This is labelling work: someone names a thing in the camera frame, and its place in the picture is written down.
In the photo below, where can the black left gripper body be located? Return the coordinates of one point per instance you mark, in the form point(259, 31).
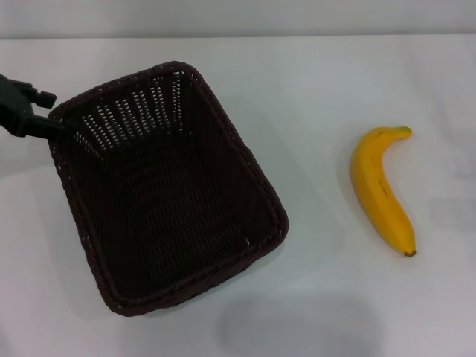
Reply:
point(13, 106)

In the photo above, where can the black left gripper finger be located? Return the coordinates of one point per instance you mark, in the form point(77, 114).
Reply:
point(42, 99)
point(44, 127)

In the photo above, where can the dark brown woven basket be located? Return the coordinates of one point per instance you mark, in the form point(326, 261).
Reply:
point(167, 193)

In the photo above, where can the yellow banana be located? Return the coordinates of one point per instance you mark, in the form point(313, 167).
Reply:
point(375, 175)

